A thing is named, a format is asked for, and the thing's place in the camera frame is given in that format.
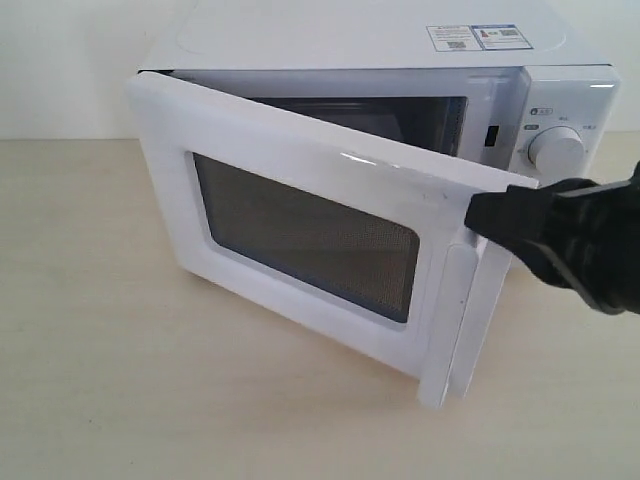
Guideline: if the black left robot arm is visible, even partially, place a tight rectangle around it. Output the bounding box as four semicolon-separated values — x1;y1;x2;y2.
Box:
464;172;639;315

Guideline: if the warning label sticker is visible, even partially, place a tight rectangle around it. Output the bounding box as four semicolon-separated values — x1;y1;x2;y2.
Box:
426;24;533;52

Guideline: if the white upper control knob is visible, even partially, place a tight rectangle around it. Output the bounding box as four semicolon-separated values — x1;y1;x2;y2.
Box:
528;126;585;174

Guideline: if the white microwave door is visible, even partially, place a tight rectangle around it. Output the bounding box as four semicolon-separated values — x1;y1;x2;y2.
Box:
126;72;534;407

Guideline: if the white Midea microwave oven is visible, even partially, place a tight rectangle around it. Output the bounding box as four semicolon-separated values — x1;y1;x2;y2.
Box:
133;1;620;189

